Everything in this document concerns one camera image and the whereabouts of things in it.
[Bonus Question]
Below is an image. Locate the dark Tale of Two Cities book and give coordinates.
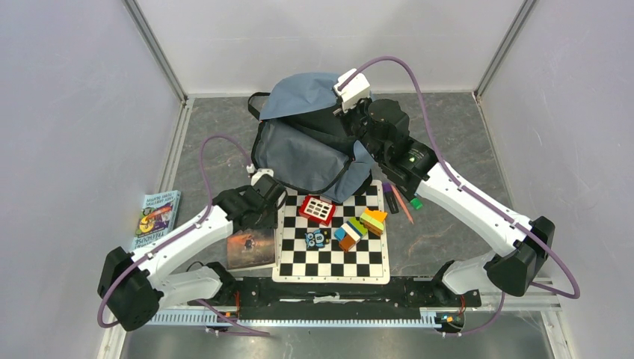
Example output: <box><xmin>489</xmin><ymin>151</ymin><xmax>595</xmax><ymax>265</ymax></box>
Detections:
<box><xmin>227</xmin><ymin>229</ymin><xmax>277</xmax><ymax>271</ymax></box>

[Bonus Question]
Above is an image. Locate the blue grey backpack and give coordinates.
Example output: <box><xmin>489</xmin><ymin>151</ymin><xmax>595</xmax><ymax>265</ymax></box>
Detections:
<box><xmin>247</xmin><ymin>72</ymin><xmax>375</xmax><ymax>203</ymax></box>

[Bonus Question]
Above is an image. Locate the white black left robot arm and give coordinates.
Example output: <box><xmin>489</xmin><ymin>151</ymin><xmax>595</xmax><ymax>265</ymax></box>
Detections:
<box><xmin>97</xmin><ymin>174</ymin><xmax>286</xmax><ymax>331</ymax></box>

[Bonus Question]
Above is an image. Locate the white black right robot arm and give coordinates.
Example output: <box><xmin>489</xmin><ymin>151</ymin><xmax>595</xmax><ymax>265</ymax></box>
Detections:
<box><xmin>333</xmin><ymin>99</ymin><xmax>555</xmax><ymax>305</ymax></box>

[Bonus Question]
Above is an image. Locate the red toy block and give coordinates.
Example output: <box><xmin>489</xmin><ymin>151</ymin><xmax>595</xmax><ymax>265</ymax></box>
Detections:
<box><xmin>298</xmin><ymin>195</ymin><xmax>336</xmax><ymax>226</ymax></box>

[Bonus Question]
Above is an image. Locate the black white chess mat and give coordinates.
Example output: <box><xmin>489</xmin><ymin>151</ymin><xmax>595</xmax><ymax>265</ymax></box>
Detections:
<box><xmin>272</xmin><ymin>179</ymin><xmax>390</xmax><ymax>285</ymax></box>

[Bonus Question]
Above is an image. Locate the blue owl toy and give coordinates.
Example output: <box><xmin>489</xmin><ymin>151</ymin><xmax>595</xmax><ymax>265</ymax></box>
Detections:
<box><xmin>304</xmin><ymin>228</ymin><xmax>330</xmax><ymax>250</ymax></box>

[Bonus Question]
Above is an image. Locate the purple highlighter marker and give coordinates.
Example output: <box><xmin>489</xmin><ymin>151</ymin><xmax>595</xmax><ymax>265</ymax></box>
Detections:
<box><xmin>382</xmin><ymin>182</ymin><xmax>399</xmax><ymax>214</ymax></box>

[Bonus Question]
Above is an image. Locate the multicolour toy brick stack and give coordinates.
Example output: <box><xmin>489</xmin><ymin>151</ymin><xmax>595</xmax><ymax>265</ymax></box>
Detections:
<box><xmin>334</xmin><ymin>208</ymin><xmax>387</xmax><ymax>252</ymax></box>

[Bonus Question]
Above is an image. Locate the colourful treehouse book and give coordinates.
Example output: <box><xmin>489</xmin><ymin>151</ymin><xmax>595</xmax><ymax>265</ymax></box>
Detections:
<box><xmin>129</xmin><ymin>190</ymin><xmax>182</xmax><ymax>251</ymax></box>

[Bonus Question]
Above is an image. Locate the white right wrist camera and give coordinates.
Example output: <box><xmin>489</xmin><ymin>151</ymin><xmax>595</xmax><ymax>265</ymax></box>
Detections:
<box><xmin>333</xmin><ymin>68</ymin><xmax>371</xmax><ymax>114</ymax></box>

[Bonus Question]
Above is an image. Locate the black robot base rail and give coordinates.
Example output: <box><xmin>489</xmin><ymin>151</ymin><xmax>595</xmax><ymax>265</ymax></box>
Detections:
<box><xmin>204</xmin><ymin>263</ymin><xmax>482</xmax><ymax>326</ymax></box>

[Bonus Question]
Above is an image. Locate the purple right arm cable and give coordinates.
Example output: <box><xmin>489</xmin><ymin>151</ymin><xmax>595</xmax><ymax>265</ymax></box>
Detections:
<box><xmin>336</xmin><ymin>55</ymin><xmax>582</xmax><ymax>338</ymax></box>

